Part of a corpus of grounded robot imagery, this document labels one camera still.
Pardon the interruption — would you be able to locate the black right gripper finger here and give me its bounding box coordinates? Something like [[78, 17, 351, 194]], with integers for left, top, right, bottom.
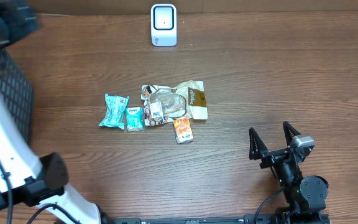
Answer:
[[283, 121, 301, 146], [249, 128, 268, 160]]

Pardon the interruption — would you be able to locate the orange tissue pack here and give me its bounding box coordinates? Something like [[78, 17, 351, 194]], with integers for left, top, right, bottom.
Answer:
[[173, 118, 194, 144]]

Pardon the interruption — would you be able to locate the brown white snack bag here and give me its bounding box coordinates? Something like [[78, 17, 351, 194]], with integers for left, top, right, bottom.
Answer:
[[141, 80, 208, 126]]

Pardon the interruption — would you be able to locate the teal tissue pack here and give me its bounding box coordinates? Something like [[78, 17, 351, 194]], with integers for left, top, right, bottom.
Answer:
[[126, 107, 144, 132]]

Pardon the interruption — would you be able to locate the teal snack wrapper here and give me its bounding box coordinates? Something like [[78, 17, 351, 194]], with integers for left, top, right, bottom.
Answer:
[[99, 93, 129, 130]]

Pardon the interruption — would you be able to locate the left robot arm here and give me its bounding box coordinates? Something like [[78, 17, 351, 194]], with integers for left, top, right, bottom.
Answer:
[[0, 1, 111, 223]]

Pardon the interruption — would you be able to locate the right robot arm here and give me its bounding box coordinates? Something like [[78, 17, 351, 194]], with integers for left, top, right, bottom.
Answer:
[[244, 121, 330, 224]]

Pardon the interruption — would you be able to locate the white barcode scanner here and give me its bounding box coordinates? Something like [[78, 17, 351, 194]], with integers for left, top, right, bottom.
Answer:
[[150, 3, 177, 47]]

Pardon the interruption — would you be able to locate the grey plastic mesh basket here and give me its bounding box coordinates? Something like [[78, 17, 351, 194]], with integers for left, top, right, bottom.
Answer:
[[0, 50, 34, 145]]

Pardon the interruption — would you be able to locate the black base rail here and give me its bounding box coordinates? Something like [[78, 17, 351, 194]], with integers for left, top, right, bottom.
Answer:
[[111, 214, 331, 224]]

